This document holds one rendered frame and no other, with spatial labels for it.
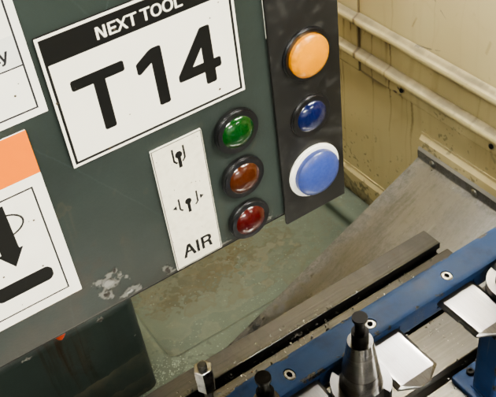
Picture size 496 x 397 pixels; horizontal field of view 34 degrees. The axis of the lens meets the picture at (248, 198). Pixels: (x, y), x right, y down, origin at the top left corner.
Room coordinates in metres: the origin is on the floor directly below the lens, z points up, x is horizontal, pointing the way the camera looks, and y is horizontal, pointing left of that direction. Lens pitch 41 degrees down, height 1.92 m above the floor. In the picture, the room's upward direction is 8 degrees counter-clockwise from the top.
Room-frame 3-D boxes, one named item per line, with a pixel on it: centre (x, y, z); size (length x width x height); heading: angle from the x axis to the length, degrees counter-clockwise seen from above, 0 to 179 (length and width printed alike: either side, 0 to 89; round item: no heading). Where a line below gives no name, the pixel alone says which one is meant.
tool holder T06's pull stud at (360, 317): (0.49, -0.09, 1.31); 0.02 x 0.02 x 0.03
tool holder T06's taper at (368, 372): (0.49, -0.09, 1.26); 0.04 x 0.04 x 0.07
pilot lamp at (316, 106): (0.37, -0.04, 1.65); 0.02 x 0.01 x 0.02; 118
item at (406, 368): (0.52, -0.14, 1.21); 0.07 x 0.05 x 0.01; 28
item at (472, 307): (0.57, -0.23, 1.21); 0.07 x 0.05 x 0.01; 28
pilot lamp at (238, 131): (0.35, 0.00, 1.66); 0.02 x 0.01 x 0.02; 118
